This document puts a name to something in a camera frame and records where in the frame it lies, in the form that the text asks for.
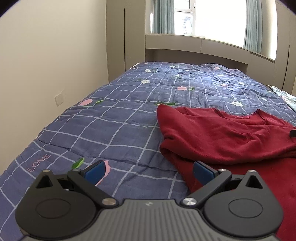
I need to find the dark red knit sweater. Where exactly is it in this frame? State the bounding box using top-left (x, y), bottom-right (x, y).
top-left (157, 104), bottom-right (295, 240)

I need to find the blue plaid floral quilt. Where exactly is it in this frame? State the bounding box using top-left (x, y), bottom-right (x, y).
top-left (1, 62), bottom-right (295, 240)

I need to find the teal curtain right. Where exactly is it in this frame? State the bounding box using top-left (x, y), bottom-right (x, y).
top-left (244, 0), bottom-right (262, 53)

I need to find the beige bed headboard shelf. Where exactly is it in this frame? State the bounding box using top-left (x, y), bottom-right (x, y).
top-left (145, 34), bottom-right (275, 84)

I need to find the beige tall cabinet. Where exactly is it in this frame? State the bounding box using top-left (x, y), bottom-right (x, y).
top-left (106, 0), bottom-right (145, 82)
top-left (274, 1), bottom-right (295, 94)

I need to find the light floral pillow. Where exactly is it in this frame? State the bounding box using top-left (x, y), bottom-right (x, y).
top-left (268, 85), bottom-right (296, 112)

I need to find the teal curtain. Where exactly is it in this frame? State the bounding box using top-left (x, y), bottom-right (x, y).
top-left (154, 0), bottom-right (175, 35)
top-left (244, 0), bottom-right (262, 53)

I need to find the white wall socket plate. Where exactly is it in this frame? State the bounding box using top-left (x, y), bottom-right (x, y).
top-left (54, 92), bottom-right (64, 106)

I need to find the teal curtain left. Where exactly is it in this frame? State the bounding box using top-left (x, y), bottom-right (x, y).
top-left (154, 0), bottom-right (175, 35)

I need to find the beige tall cabinet left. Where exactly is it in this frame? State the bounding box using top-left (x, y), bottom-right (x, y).
top-left (106, 0), bottom-right (145, 82)

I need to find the beige tall cabinet right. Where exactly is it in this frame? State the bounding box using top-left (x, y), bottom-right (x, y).
top-left (274, 1), bottom-right (295, 94)

